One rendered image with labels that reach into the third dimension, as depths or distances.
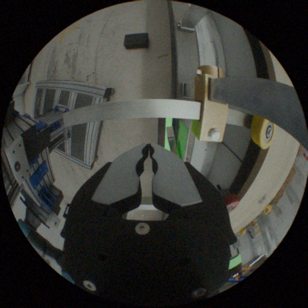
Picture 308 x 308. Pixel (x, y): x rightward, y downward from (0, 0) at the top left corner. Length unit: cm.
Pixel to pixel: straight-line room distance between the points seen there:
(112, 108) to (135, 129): 92
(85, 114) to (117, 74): 91
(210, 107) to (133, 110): 12
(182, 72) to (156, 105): 20
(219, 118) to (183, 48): 25
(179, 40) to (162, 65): 71
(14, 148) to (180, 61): 54
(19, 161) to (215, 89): 50
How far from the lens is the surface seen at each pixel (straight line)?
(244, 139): 40
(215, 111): 19
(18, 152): 41
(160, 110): 17
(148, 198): 32
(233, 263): 25
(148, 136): 111
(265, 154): 31
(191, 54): 37
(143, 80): 104
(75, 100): 104
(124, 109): 18
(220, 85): 15
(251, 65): 42
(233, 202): 34
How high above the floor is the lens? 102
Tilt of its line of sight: 59 degrees down
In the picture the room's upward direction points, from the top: 178 degrees clockwise
